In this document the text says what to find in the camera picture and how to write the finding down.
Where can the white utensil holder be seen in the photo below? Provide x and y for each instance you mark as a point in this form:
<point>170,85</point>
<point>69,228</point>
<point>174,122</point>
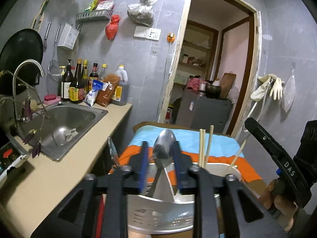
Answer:
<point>166,212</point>

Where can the dark soy sauce bottle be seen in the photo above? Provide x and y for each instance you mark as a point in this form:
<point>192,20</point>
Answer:
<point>67,78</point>

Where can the grey plastic bag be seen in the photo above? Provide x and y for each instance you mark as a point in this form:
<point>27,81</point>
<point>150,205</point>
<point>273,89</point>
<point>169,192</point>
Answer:
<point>142,12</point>

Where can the grey cabinet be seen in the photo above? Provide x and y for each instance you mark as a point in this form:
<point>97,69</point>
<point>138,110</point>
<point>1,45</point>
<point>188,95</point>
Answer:
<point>198,112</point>

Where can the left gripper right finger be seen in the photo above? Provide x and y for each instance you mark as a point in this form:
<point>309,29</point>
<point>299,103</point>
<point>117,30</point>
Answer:
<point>182,164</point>

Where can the hanging clear plastic bag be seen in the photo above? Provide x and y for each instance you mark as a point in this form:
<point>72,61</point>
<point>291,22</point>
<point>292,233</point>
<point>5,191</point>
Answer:
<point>289,93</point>

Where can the orange blue brown tablecloth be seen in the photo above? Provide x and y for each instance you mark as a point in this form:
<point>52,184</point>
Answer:
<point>223,149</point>

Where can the orange wall plug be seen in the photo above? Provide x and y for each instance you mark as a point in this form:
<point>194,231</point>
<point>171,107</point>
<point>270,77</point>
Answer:
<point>170,38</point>

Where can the blue white salt bag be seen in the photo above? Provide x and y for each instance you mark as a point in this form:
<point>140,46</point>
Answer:
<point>92,94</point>

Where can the right hand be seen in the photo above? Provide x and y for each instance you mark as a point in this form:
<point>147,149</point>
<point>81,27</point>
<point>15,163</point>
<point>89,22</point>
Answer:
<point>288,209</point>

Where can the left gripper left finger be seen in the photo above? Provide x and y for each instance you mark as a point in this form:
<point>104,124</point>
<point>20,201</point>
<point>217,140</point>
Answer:
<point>139,163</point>

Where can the large oil jug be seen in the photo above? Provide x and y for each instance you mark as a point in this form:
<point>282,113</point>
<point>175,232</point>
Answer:
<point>120,95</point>

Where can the tall vinegar bottle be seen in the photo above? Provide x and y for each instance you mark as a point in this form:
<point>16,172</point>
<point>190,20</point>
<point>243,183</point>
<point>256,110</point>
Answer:
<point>76,89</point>

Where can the white wall socket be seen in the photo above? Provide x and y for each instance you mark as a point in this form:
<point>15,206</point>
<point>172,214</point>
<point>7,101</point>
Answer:
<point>148,33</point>

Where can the red plastic bag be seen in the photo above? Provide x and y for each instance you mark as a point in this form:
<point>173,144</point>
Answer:
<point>112,27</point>

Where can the red label sauce bottle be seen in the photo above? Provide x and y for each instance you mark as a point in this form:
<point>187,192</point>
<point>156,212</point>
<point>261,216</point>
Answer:
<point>93,75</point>

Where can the large steel spoon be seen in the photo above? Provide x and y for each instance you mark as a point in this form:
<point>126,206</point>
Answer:
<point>161,156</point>

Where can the red spice bag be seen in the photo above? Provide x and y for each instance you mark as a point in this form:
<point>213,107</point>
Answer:
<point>104,96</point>

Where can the white rubber gloves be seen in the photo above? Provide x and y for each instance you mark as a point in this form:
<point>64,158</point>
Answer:
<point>270,84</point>

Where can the black wok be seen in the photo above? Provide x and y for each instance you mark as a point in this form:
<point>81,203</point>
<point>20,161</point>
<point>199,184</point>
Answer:
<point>24,44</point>

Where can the wooden chopstick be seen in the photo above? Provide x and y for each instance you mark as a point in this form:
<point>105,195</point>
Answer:
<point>199,161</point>
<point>204,147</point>
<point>236,157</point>
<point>209,145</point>

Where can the black pot on cabinet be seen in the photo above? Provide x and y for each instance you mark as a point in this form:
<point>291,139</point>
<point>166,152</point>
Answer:
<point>212,91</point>

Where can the white wall basket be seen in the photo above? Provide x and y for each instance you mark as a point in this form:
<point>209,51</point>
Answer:
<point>68,37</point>

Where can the steel faucet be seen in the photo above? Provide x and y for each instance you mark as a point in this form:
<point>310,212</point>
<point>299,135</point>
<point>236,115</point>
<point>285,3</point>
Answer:
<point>22,79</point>

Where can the steel sink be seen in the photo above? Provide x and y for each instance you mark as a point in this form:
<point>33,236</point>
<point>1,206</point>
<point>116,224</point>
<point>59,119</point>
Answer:
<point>61,126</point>

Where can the grey wall shelf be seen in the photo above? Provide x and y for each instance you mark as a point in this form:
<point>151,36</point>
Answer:
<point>95,15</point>

